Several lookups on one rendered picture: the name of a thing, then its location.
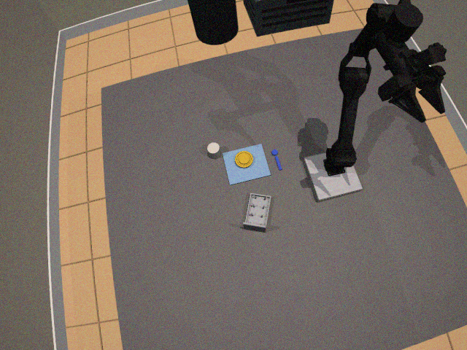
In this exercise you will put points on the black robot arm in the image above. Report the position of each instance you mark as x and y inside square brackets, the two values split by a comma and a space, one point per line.
[387, 28]

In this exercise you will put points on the light blue flat mat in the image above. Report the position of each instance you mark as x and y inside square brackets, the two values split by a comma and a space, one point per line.
[258, 169]

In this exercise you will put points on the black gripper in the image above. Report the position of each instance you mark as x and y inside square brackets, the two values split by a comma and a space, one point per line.
[402, 86]

